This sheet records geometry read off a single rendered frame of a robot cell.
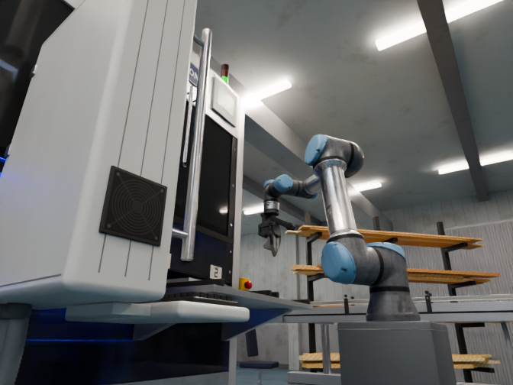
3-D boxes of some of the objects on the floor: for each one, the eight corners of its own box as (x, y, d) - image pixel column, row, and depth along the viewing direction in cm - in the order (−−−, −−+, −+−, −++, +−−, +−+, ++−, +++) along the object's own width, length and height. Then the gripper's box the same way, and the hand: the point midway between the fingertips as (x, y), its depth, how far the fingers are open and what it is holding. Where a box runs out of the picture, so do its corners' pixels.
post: (208, 541, 140) (230, 99, 220) (217, 535, 145) (236, 105, 224) (221, 546, 137) (240, 96, 217) (230, 539, 142) (245, 101, 221)
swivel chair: (288, 403, 442) (287, 321, 478) (265, 409, 401) (266, 318, 438) (251, 399, 471) (253, 321, 508) (226, 404, 431) (230, 319, 467)
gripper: (266, 216, 175) (266, 260, 167) (257, 211, 168) (256, 256, 160) (282, 213, 171) (282, 257, 163) (273, 208, 163) (273, 253, 155)
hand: (275, 253), depth 160 cm, fingers closed
